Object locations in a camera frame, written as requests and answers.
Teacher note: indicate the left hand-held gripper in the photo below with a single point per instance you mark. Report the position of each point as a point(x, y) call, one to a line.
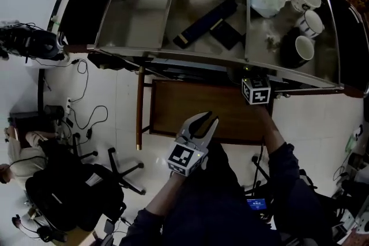
point(184, 157)

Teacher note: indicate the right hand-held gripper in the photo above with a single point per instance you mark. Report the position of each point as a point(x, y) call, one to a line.
point(256, 92)

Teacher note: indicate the brown wooden surface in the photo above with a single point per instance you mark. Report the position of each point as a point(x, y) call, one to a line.
point(178, 106)

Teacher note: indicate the black slipper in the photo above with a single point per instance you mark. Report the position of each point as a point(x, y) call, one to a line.
point(227, 36)

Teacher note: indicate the dark slipper with yellow stripe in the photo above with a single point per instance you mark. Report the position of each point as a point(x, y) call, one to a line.
point(207, 20)

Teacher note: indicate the person's left forearm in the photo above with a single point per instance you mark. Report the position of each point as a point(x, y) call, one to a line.
point(167, 193)

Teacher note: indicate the person's right forearm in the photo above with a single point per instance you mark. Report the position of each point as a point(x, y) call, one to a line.
point(268, 129)

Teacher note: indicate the metal shelf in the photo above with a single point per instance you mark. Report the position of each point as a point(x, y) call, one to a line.
point(138, 17)

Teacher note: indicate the black mug with white inside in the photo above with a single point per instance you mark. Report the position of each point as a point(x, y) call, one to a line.
point(291, 50)

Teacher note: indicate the white mug with blue print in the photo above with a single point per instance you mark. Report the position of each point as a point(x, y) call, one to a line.
point(311, 24)

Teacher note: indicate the small device with blue screen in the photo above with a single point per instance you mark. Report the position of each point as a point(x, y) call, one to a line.
point(256, 204)

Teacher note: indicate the green and white bottle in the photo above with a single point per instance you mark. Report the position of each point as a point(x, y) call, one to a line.
point(354, 139)

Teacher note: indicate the white power strip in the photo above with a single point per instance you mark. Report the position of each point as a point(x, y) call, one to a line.
point(69, 105)

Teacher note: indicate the black office chair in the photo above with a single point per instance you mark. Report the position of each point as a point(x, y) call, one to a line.
point(72, 190)

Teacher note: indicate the black cylinder container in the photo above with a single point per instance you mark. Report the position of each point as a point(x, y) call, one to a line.
point(54, 111)

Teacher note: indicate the brown wooden post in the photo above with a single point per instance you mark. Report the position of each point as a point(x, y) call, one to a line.
point(139, 112)

